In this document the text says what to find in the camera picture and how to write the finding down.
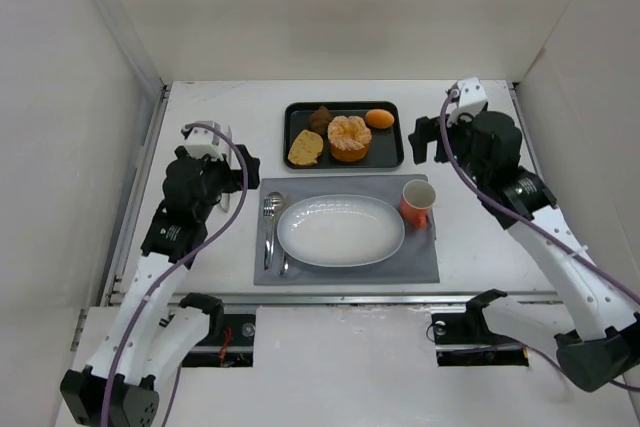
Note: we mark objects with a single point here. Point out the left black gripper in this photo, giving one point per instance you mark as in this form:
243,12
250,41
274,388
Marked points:
246,167

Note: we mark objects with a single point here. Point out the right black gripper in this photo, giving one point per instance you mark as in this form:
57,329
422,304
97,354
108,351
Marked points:
427,134

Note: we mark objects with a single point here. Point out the yellow bread slice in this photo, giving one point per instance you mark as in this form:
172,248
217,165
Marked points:
306,149

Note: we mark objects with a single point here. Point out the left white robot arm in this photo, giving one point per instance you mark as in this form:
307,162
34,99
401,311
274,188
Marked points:
119,385

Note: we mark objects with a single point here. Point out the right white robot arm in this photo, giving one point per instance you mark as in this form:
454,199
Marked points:
602,341

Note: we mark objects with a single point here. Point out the silver spoon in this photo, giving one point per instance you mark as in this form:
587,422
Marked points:
272,205

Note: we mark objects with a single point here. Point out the small orange round bun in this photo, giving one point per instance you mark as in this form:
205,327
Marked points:
379,119

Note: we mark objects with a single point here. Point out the orange mug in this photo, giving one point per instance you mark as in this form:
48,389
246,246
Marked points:
417,200

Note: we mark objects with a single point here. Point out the large orange sugared bun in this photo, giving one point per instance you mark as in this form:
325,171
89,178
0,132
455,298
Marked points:
349,138

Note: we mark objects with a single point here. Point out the brown chocolate pastry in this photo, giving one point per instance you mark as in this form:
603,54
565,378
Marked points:
320,120

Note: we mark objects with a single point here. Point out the white oval plate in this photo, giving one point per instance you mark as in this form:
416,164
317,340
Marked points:
341,231

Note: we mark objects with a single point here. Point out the grey cloth placemat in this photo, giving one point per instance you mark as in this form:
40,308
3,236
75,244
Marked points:
414,263

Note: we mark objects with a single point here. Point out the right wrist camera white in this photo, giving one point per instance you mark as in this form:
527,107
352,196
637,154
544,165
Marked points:
469,99

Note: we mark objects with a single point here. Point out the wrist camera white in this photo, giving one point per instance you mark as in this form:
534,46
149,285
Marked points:
199,142
469,99

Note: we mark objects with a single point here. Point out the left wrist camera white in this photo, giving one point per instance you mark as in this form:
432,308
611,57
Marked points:
199,142

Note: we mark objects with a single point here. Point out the aluminium rail frame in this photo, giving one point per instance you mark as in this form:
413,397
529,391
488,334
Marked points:
474,253

